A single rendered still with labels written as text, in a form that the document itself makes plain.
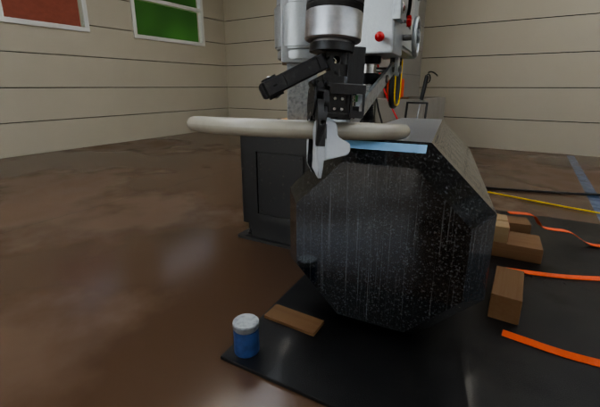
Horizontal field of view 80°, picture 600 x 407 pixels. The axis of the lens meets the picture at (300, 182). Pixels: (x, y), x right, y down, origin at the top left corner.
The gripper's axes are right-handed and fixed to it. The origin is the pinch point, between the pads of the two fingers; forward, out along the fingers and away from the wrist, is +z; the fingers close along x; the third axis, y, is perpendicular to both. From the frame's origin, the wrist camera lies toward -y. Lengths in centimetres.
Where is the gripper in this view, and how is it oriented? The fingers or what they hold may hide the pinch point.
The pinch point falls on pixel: (312, 167)
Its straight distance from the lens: 60.5
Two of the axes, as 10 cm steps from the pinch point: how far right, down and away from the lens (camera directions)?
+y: 9.9, 0.2, 1.4
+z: -0.5, 9.8, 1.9
